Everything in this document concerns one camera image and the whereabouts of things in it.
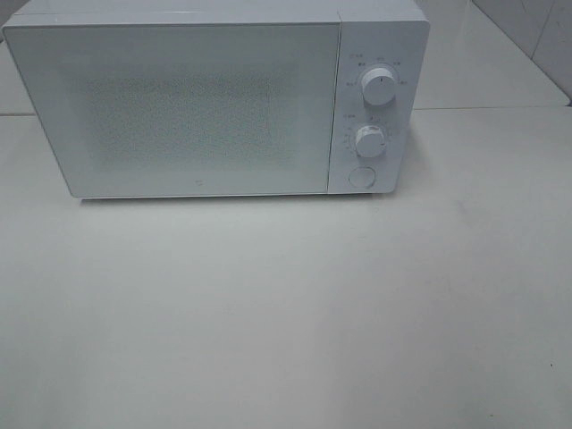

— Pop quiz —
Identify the white round door button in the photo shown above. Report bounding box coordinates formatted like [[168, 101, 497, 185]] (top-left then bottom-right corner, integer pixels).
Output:
[[349, 166, 376, 189]]

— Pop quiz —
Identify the white microwave knob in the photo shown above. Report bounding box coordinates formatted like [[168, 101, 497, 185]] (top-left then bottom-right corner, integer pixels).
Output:
[[358, 64, 398, 107], [355, 125, 387, 158]]

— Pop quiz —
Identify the white microwave door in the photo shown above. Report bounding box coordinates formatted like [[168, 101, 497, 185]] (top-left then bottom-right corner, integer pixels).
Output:
[[5, 23, 339, 198]]

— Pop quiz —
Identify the white microwave oven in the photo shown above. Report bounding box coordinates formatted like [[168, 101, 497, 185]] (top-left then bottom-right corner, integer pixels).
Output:
[[2, 1, 430, 199]]

